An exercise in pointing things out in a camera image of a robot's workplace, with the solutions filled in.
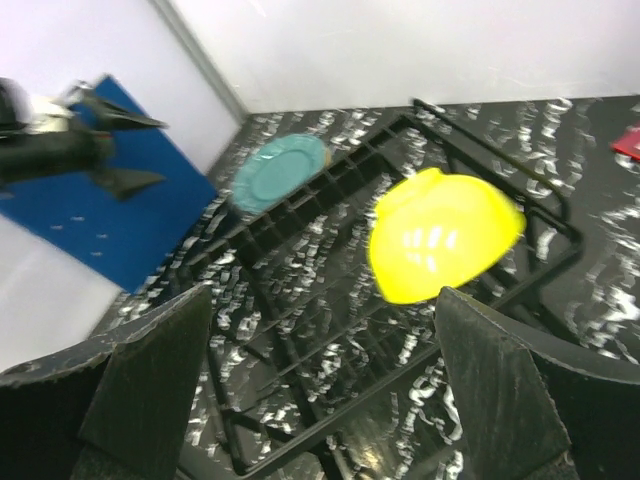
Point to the blue binder left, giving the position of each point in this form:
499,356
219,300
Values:
123,241

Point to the teal scalloped plate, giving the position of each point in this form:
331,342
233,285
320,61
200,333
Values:
275,170

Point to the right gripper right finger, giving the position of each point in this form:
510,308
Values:
533,406

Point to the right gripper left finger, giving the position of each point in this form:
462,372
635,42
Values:
115,406

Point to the black wire dish rack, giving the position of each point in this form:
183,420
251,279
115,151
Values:
324,303

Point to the dark red card booklet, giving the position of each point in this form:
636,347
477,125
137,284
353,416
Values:
628,143

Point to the yellow bowl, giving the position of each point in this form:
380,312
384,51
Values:
436,230

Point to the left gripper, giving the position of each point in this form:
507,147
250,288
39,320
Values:
27,154

